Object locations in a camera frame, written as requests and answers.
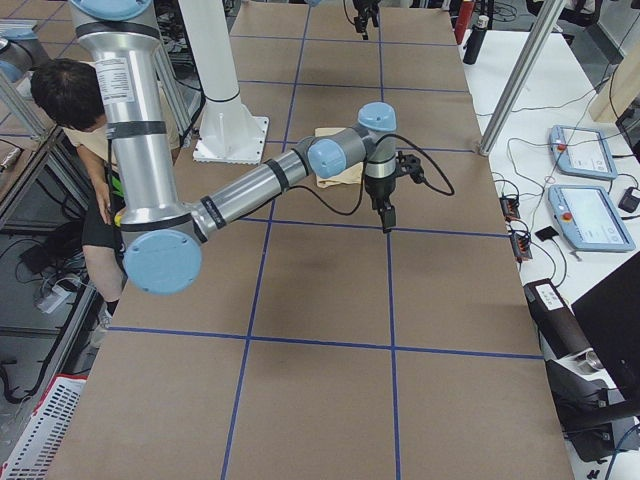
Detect white power strip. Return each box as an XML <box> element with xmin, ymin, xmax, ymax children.
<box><xmin>35</xmin><ymin>279</ymin><xmax>79</xmax><ymax>314</ymax></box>

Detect brown paper table cover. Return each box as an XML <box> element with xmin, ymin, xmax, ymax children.
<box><xmin>49</xmin><ymin>3</ymin><xmax>572</xmax><ymax>479</ymax></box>

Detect person in beige shirt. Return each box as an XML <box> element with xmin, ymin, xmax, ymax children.
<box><xmin>29</xmin><ymin>57</ymin><xmax>181</xmax><ymax>346</ymax></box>

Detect near teach pendant tablet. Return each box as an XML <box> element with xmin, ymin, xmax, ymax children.
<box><xmin>547</xmin><ymin>185</ymin><xmax>636</xmax><ymax>253</ymax></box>

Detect black monitor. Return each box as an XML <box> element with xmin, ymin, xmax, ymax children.
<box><xmin>572</xmin><ymin>255</ymin><xmax>640</xmax><ymax>399</ymax></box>

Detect red thermos bottle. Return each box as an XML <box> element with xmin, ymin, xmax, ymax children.
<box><xmin>454</xmin><ymin>0</ymin><xmax>475</xmax><ymax>45</ymax></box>

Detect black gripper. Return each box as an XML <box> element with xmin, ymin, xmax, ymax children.
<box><xmin>353</xmin><ymin>0</ymin><xmax>379</xmax><ymax>40</ymax></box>
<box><xmin>364</xmin><ymin>175</ymin><xmax>396</xmax><ymax>234</ymax></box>

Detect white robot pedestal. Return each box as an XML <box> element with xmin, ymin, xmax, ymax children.
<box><xmin>179</xmin><ymin>0</ymin><xmax>269</xmax><ymax>164</ymax></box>

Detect far teach pendant tablet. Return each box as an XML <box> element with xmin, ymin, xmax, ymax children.
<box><xmin>549</xmin><ymin>125</ymin><xmax>618</xmax><ymax>180</ymax></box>

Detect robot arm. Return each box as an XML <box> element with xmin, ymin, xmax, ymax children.
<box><xmin>70</xmin><ymin>1</ymin><xmax>398</xmax><ymax>295</ymax></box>

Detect white plastic basket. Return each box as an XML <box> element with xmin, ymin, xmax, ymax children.
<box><xmin>1</xmin><ymin>374</ymin><xmax>87</xmax><ymax>479</ymax></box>

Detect aluminium frame post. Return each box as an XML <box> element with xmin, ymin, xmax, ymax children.
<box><xmin>478</xmin><ymin>0</ymin><xmax>565</xmax><ymax>156</ymax></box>

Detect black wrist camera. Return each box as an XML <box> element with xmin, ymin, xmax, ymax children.
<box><xmin>396</xmin><ymin>152</ymin><xmax>426</xmax><ymax>184</ymax></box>

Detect beige long sleeve shirt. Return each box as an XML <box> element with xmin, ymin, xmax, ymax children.
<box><xmin>315</xmin><ymin>127</ymin><xmax>363</xmax><ymax>189</ymax></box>

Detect black thermos bottle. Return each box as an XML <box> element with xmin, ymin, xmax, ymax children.
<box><xmin>463</xmin><ymin>14</ymin><xmax>490</xmax><ymax>65</ymax></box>

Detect teach pendant tablet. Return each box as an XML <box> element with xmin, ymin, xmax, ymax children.
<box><xmin>549</xmin><ymin>125</ymin><xmax>618</xmax><ymax>180</ymax></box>
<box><xmin>547</xmin><ymin>185</ymin><xmax>636</xmax><ymax>253</ymax></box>

